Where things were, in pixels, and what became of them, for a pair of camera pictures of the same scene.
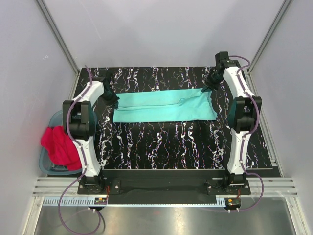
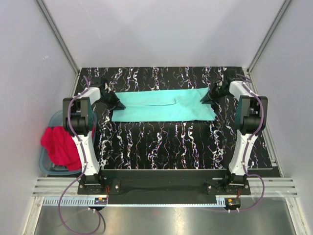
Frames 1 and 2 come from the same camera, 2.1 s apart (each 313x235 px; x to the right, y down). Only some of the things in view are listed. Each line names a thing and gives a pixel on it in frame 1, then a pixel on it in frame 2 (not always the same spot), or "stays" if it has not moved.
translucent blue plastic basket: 45,162 stays
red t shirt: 61,149 stays
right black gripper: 207,82 to 209,98
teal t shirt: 177,105 stays
